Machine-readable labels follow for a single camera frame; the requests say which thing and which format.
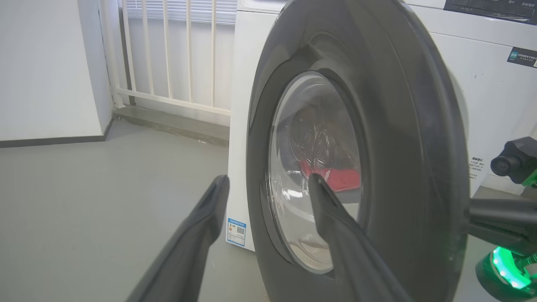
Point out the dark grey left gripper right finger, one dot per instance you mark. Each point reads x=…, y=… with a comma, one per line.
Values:
x=348, y=251

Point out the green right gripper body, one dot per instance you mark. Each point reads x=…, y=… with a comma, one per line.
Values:
x=532, y=181

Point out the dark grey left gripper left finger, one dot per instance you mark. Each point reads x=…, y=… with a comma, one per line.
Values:
x=188, y=251

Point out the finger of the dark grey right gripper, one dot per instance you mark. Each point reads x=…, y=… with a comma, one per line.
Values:
x=503, y=209
x=503, y=237

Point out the plain red garment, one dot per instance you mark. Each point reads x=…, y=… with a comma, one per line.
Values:
x=340, y=178

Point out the dark grey round washer door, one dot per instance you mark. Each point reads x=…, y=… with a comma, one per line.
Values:
x=398, y=126

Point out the white front-loading washing machine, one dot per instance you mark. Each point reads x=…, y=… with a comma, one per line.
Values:
x=482, y=105

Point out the blue white energy label sticker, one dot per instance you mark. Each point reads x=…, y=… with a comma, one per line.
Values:
x=236, y=231

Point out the steel perforated washer drum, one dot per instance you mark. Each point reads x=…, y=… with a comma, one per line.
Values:
x=319, y=138

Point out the dark blue washer sticker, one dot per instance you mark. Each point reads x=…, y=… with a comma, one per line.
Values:
x=522, y=57

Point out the grey concrete sill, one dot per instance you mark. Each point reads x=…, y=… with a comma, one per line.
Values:
x=176, y=123

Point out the white metal railing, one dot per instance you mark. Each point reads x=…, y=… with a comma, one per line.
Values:
x=168, y=94

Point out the black washer control panel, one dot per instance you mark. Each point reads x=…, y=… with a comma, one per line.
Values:
x=491, y=8

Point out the white window blind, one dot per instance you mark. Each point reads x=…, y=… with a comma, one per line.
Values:
x=180, y=10

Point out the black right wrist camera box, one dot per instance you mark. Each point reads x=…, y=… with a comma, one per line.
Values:
x=516, y=161

